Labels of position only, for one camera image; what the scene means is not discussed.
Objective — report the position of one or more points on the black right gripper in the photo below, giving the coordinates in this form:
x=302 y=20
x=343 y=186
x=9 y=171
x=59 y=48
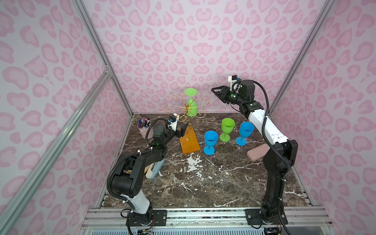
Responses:
x=228 y=95

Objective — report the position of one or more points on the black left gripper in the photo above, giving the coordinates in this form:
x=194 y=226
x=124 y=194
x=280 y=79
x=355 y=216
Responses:
x=179 y=130

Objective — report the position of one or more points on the blue wine glass front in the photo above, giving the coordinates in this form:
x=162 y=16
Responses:
x=210 y=138

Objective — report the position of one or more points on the blue wine glass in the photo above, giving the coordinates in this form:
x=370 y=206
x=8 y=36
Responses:
x=246 y=129
x=210 y=138

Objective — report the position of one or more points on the green wine glass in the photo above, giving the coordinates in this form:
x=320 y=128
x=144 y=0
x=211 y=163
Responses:
x=191 y=105
x=227 y=127

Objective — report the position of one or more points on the blue wine glass back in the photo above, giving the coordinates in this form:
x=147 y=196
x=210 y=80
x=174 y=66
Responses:
x=246 y=129

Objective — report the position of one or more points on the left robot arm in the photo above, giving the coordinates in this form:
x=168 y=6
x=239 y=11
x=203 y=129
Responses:
x=126 y=178

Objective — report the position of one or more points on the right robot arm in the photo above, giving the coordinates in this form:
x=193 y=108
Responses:
x=280 y=157

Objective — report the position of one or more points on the wooden rack base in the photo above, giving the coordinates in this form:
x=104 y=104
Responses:
x=189 y=143

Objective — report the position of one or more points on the green wine glass back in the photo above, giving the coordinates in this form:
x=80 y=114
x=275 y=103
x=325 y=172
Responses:
x=191 y=105

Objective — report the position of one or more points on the pink metal pen bucket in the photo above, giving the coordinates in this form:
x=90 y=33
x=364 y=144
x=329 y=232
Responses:
x=143 y=124

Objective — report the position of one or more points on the blue white stapler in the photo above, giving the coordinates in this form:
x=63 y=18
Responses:
x=154 y=169

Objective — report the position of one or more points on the pink case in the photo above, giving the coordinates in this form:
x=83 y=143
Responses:
x=258 y=152

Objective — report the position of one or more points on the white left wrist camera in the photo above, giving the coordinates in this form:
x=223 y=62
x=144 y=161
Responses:
x=172 y=121

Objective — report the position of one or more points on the gold wire glass rack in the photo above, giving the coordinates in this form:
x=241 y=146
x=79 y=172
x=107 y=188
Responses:
x=186 y=111

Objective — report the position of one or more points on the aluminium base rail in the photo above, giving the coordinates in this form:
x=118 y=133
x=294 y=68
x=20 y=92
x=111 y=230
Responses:
x=311 y=220

